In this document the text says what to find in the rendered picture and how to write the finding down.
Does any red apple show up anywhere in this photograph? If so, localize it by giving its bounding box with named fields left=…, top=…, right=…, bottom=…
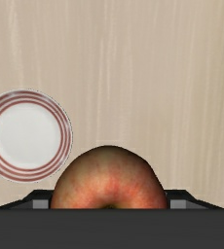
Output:
left=50, top=145, right=169, bottom=210

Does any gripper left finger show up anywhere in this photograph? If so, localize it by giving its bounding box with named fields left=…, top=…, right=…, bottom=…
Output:
left=0, top=189, right=56, bottom=210

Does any white plate with red rings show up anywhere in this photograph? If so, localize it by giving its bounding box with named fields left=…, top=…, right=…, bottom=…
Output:
left=0, top=89, right=74, bottom=184

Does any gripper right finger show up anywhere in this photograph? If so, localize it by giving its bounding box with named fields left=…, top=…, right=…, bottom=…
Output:
left=164, top=189, right=224, bottom=210

